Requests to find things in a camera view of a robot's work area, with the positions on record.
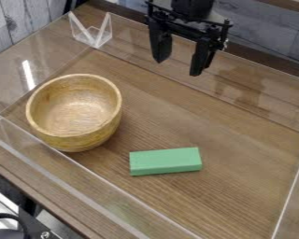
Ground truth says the clear acrylic corner bracket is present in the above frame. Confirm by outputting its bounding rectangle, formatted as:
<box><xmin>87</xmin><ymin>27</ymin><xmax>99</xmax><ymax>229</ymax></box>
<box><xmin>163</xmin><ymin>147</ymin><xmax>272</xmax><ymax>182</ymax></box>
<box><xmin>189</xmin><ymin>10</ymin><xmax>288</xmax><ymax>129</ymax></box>
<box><xmin>68</xmin><ymin>12</ymin><xmax>112</xmax><ymax>49</ymax></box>

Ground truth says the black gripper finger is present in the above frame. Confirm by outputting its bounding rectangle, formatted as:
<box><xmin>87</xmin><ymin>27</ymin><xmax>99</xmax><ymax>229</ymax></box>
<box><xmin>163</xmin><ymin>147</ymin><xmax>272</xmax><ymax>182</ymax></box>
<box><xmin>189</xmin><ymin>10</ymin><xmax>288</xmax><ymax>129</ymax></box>
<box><xmin>190</xmin><ymin>37</ymin><xmax>215</xmax><ymax>77</ymax></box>
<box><xmin>149</xmin><ymin>18</ymin><xmax>173</xmax><ymax>63</ymax></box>

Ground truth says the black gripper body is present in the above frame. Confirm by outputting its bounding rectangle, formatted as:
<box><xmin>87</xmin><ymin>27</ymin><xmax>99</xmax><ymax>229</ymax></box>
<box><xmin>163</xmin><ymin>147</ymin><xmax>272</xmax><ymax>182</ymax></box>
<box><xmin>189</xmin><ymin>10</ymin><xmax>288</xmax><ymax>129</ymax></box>
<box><xmin>146</xmin><ymin>0</ymin><xmax>234</xmax><ymax>44</ymax></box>

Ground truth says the black cable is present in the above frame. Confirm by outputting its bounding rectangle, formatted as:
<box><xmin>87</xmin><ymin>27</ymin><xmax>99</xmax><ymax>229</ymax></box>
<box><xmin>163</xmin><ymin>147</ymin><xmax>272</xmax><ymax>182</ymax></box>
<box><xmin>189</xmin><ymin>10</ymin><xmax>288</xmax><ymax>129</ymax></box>
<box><xmin>0</xmin><ymin>212</ymin><xmax>29</xmax><ymax>239</ymax></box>

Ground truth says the wooden bowl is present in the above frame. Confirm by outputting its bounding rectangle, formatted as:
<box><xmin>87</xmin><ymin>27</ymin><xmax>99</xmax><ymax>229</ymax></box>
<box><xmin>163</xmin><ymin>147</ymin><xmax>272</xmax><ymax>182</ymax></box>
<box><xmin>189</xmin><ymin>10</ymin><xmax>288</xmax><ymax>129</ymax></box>
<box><xmin>27</xmin><ymin>74</ymin><xmax>122</xmax><ymax>152</ymax></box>

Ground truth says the black metal table bracket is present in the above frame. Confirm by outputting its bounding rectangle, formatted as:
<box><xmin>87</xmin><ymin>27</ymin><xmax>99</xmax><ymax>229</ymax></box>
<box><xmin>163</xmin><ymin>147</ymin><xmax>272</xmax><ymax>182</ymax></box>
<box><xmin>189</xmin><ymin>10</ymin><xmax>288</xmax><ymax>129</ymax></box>
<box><xmin>19</xmin><ymin>205</ymin><xmax>63</xmax><ymax>239</ymax></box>

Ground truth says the clear acrylic tray wall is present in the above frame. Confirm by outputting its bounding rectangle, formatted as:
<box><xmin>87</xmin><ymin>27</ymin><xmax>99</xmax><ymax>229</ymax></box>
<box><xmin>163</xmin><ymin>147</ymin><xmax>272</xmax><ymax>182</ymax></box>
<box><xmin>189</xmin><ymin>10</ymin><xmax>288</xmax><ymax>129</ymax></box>
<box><xmin>0</xmin><ymin>14</ymin><xmax>299</xmax><ymax>239</ymax></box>

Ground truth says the green rectangular block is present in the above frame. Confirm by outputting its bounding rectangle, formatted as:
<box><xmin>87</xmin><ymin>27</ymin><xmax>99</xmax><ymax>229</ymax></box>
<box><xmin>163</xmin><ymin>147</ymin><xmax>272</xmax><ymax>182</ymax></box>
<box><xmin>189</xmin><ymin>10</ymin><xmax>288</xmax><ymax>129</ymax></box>
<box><xmin>130</xmin><ymin>148</ymin><xmax>203</xmax><ymax>176</ymax></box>

